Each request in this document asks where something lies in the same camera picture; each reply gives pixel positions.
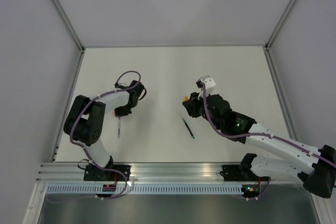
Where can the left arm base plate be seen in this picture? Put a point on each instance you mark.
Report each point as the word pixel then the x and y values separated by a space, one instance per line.
pixel 93 173

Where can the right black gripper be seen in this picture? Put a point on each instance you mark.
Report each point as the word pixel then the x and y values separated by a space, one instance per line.
pixel 192 104

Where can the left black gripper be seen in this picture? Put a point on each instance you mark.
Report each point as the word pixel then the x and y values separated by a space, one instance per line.
pixel 119 113

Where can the left aluminium frame post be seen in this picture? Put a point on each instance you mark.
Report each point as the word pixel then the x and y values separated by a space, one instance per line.
pixel 80 50

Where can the aluminium mounting rail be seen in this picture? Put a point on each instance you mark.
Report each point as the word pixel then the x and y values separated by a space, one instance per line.
pixel 142 173

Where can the grey purple pen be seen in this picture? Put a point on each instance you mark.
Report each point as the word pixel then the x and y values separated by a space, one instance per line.
pixel 119 127

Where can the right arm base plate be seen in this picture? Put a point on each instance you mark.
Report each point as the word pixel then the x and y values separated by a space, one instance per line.
pixel 233 173

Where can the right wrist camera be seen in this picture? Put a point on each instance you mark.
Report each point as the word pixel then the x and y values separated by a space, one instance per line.
pixel 206 84

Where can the right aluminium frame post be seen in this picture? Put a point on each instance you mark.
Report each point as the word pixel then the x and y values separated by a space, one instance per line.
pixel 267 49

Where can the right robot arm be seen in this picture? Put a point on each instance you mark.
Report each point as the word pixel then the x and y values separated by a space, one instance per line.
pixel 313 167

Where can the green pen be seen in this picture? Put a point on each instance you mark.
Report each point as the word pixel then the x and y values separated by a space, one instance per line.
pixel 188 128

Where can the aluminium frame post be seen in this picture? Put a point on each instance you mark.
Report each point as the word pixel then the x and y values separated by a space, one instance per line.
pixel 80 50
pixel 267 49

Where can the white slotted cable duct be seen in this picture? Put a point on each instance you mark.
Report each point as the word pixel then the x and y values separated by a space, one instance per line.
pixel 147 189

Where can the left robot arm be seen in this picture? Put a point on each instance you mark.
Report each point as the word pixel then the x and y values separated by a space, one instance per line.
pixel 84 125

